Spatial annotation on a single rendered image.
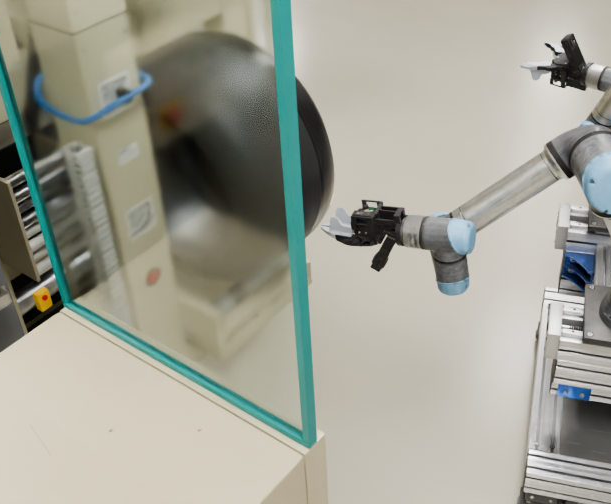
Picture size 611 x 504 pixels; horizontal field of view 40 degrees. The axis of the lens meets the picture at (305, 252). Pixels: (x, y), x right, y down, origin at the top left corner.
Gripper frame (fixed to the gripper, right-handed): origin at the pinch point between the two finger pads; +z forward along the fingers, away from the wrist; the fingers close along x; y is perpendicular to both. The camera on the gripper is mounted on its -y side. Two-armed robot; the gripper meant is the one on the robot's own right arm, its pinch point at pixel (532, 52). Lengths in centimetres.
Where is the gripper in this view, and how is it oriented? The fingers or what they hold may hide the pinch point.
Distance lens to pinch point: 286.0
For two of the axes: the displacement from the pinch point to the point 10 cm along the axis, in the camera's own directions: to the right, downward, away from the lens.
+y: 1.4, 7.2, 6.8
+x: 6.5, -5.8, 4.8
